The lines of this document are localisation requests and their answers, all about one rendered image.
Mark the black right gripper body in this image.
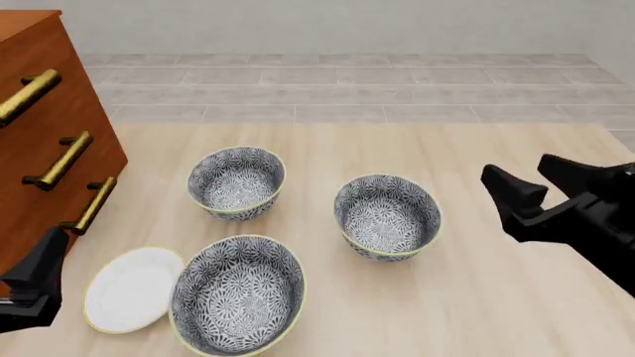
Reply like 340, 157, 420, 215
502, 191, 635, 255

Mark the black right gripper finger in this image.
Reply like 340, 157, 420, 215
537, 153, 635, 205
479, 164, 551, 226

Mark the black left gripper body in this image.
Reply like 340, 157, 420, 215
0, 284, 64, 334

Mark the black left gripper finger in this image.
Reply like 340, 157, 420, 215
0, 225, 69, 299

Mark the patterned black white bowl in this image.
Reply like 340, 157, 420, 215
187, 146, 288, 221
332, 173, 444, 264
168, 233, 308, 357

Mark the white plate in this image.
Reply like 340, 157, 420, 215
81, 245, 187, 334

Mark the wooden cabinet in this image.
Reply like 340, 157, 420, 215
0, 9, 129, 296

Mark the brass drawer handle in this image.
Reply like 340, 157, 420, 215
59, 176, 119, 237
0, 68, 64, 130
21, 130, 95, 193

